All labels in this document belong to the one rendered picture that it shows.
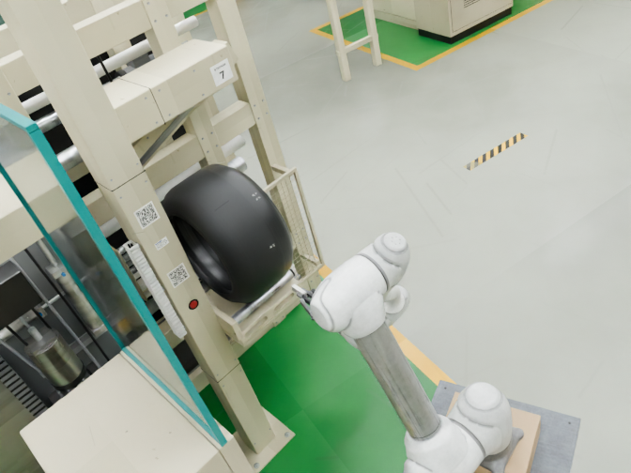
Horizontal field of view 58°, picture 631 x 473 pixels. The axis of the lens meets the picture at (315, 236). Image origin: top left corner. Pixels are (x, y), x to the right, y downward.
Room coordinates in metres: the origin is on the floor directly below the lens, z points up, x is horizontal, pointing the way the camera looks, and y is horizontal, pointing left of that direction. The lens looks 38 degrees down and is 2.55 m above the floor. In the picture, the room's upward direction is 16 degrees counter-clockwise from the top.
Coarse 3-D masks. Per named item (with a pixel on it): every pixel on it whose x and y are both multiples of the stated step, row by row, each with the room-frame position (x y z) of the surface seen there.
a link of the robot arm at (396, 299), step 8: (392, 288) 1.33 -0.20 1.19; (400, 288) 1.49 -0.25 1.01; (384, 296) 1.21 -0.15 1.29; (392, 296) 1.31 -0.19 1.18; (400, 296) 1.40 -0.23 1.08; (408, 296) 1.48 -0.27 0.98; (384, 304) 1.41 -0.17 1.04; (392, 304) 1.40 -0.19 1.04; (400, 304) 1.41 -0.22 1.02; (392, 312) 1.39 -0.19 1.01; (400, 312) 1.40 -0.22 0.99; (392, 320) 1.39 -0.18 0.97
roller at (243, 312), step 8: (288, 272) 1.86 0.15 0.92; (280, 280) 1.83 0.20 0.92; (288, 280) 1.84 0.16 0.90; (272, 288) 1.80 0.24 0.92; (280, 288) 1.81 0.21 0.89; (264, 296) 1.77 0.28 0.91; (248, 304) 1.74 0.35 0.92; (256, 304) 1.74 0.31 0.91; (240, 312) 1.71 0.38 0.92; (248, 312) 1.71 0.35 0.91; (240, 320) 1.69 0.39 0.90
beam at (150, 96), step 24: (192, 48) 2.36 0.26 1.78; (216, 48) 2.28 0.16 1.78; (144, 72) 2.25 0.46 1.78; (168, 72) 2.17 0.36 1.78; (192, 72) 2.18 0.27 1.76; (120, 96) 2.08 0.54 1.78; (144, 96) 2.05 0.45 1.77; (168, 96) 2.10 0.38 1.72; (192, 96) 2.16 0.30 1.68; (120, 120) 1.98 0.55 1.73; (144, 120) 2.03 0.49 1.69; (168, 120) 2.08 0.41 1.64
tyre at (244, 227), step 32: (192, 192) 1.84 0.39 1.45; (224, 192) 1.82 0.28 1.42; (192, 224) 1.77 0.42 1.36; (224, 224) 1.70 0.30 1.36; (256, 224) 1.72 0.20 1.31; (192, 256) 2.02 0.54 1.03; (224, 256) 1.66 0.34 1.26; (256, 256) 1.66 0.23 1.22; (288, 256) 1.73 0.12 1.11; (224, 288) 1.88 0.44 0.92; (256, 288) 1.65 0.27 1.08
